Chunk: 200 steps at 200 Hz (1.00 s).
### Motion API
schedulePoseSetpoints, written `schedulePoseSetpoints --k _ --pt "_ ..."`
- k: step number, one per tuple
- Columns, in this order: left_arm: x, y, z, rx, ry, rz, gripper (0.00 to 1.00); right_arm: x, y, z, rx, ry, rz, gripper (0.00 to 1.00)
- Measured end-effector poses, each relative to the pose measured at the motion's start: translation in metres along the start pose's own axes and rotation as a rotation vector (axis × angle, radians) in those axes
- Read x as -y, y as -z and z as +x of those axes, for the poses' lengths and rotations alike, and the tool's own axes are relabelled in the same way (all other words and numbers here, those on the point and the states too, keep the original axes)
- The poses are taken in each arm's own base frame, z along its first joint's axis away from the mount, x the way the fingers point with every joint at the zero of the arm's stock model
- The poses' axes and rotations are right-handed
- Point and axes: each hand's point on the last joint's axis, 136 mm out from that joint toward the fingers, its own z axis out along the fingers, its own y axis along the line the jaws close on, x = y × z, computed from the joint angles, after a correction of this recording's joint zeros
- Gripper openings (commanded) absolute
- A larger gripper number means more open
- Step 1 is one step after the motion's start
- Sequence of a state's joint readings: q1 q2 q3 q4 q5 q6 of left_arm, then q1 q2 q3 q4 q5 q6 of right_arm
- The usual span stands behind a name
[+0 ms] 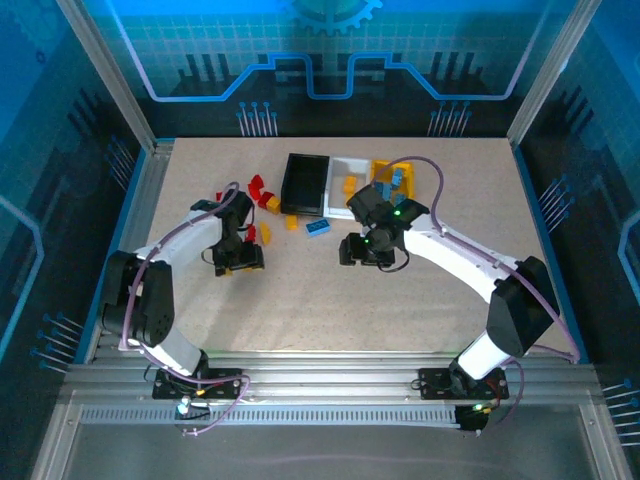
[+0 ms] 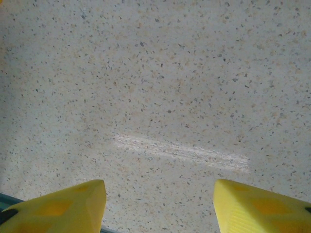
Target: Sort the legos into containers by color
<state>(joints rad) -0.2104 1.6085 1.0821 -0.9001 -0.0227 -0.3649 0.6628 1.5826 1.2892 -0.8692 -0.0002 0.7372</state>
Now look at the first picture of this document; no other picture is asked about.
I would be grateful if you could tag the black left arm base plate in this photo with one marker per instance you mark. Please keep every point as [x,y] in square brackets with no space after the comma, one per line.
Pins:
[230,380]

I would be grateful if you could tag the aluminium side rail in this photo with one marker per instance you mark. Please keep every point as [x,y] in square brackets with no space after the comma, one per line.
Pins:
[147,190]

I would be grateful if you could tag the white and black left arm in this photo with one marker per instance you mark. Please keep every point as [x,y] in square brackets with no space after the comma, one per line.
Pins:
[185,240]

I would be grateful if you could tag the yellow plastic container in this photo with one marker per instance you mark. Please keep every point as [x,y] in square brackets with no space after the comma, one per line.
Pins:
[411,175]

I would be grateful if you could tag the blue gear print panel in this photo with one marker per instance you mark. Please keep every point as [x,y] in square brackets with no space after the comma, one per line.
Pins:
[325,50]

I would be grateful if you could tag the blue circuit print panel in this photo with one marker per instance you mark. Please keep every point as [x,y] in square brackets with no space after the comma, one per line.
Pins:
[610,150]
[30,150]

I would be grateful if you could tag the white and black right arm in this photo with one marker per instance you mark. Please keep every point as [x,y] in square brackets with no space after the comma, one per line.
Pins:
[450,250]

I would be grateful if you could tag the aluminium frame post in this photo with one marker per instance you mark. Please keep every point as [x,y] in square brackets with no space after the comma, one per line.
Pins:
[552,75]
[120,85]

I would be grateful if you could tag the yellow curved lego brick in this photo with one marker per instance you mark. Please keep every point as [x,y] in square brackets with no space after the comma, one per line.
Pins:
[264,232]

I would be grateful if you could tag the red curved lego brick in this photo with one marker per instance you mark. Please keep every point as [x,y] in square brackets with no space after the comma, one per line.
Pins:
[256,184]

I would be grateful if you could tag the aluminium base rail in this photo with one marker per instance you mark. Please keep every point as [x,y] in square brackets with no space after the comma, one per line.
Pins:
[325,375]

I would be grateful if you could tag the white plastic container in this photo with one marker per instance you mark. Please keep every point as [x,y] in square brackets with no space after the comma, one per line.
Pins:
[336,200]

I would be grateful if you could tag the blue table edge strip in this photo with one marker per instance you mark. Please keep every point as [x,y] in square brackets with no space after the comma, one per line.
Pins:
[131,200]
[550,250]

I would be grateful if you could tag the grey metal panel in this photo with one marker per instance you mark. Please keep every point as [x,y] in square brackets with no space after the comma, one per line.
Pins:
[325,455]

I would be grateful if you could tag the small yellow lego brick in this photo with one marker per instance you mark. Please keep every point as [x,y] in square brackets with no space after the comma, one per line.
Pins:
[273,204]

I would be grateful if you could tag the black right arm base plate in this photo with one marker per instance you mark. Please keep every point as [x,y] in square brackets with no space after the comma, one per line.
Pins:
[432,382]

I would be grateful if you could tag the black plastic container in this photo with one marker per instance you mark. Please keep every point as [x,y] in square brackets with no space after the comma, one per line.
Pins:
[305,185]

